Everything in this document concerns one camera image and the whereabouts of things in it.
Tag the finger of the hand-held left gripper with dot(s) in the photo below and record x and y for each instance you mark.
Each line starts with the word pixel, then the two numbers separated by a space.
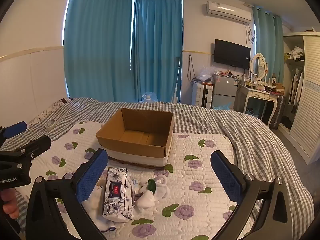
pixel 15 130
pixel 37 143

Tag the person's left hand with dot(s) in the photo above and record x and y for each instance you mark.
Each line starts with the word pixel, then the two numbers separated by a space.
pixel 8 206

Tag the brown cardboard box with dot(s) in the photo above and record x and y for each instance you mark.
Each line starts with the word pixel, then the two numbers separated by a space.
pixel 140 120

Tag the dark brown suitcase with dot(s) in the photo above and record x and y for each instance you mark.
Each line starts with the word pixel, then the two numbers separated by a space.
pixel 278 112

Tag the white plush toy green leaf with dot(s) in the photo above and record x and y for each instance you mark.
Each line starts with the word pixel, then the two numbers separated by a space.
pixel 147 200

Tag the folded clothes pile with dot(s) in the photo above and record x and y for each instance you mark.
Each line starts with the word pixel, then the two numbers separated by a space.
pixel 296 52

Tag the tape roll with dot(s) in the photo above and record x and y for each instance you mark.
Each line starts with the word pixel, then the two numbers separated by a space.
pixel 50 124

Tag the grey mini fridge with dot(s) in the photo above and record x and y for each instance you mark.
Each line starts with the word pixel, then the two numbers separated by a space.
pixel 225 90

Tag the floral quilted mat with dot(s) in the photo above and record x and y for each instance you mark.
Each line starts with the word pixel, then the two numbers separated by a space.
pixel 195 142

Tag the large water bottle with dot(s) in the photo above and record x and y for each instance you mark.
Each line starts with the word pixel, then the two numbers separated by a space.
pixel 149 97

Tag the white oval vanity mirror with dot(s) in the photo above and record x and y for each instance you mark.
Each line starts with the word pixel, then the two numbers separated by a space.
pixel 258 66

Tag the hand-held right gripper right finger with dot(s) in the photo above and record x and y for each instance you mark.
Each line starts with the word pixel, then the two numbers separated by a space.
pixel 226 177

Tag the white air conditioner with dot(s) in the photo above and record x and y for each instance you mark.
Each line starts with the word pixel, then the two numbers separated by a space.
pixel 228 11

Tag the white photo frame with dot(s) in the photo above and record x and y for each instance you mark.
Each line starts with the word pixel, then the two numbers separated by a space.
pixel 254 78

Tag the white suitcase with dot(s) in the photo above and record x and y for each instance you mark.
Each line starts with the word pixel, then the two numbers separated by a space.
pixel 198 95

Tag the narrow teal curtain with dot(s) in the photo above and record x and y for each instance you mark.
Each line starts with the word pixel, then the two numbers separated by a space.
pixel 267 42

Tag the white upright pole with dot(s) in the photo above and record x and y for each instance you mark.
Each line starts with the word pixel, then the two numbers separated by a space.
pixel 177 85

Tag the hanging clothes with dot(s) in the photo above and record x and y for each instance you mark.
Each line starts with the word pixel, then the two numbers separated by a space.
pixel 296 85

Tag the clear plastic bag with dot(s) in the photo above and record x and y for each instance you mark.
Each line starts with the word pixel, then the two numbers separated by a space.
pixel 206 73

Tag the wide teal curtain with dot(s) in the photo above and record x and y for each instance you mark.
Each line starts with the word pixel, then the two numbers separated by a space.
pixel 97 42

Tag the white fluffy plush toy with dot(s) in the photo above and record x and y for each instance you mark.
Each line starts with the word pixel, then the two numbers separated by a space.
pixel 96 202

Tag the teal corner curtain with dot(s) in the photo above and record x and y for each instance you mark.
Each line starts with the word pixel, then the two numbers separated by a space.
pixel 157 47

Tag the white louvred wardrobe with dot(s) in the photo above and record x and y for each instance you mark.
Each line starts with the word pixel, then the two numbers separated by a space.
pixel 310 92

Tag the blue plastic bag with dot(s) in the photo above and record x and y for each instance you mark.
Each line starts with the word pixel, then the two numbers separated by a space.
pixel 223 106

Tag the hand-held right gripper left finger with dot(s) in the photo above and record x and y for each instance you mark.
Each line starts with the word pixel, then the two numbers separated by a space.
pixel 92 177

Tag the white dressing table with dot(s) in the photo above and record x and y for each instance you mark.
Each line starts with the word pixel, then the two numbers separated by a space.
pixel 257 93

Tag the floral tissue pack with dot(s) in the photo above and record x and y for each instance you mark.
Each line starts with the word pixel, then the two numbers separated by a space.
pixel 117 192

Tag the black wall television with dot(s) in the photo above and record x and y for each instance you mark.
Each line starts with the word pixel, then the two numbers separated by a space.
pixel 232 54

